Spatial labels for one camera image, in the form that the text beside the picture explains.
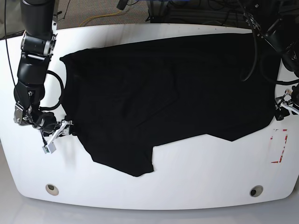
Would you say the red tape rectangle marker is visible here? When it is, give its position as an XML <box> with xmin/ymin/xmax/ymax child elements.
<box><xmin>267</xmin><ymin>129</ymin><xmax>288</xmax><ymax>164</ymax></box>

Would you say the table grommet hole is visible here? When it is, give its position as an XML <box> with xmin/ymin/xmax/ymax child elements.
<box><xmin>249</xmin><ymin>185</ymin><xmax>263</xmax><ymax>197</ymax></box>
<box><xmin>45</xmin><ymin>184</ymin><xmax>59</xmax><ymax>196</ymax></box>

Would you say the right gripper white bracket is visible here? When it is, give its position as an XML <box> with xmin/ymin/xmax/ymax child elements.
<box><xmin>40</xmin><ymin>120</ymin><xmax>74</xmax><ymax>146</ymax></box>

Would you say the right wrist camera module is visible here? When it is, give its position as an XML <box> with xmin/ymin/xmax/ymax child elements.
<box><xmin>43</xmin><ymin>142</ymin><xmax>56</xmax><ymax>154</ymax></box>

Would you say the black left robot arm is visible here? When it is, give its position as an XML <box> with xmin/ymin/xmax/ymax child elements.
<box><xmin>238</xmin><ymin>0</ymin><xmax>299</xmax><ymax>121</ymax></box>

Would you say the black printed T-shirt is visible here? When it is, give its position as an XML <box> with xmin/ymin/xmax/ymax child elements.
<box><xmin>60</xmin><ymin>33</ymin><xmax>280</xmax><ymax>177</ymax></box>

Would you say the left table grommet hole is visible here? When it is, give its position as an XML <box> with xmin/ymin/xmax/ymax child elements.
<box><xmin>45</xmin><ymin>184</ymin><xmax>59</xmax><ymax>196</ymax></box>

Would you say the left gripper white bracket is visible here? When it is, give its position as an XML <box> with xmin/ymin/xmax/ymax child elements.
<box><xmin>275</xmin><ymin>87</ymin><xmax>299</xmax><ymax>121</ymax></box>

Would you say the right table grommet hole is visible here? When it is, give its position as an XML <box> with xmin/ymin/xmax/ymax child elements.
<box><xmin>249</xmin><ymin>185</ymin><xmax>263</xmax><ymax>197</ymax></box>

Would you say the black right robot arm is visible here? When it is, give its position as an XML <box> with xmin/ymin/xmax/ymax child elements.
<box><xmin>14</xmin><ymin>0</ymin><xmax>73</xmax><ymax>143</ymax></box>

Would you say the yellow cable on floor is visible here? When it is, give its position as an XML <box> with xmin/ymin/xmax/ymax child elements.
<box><xmin>79</xmin><ymin>6</ymin><xmax>124</xmax><ymax>28</ymax></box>

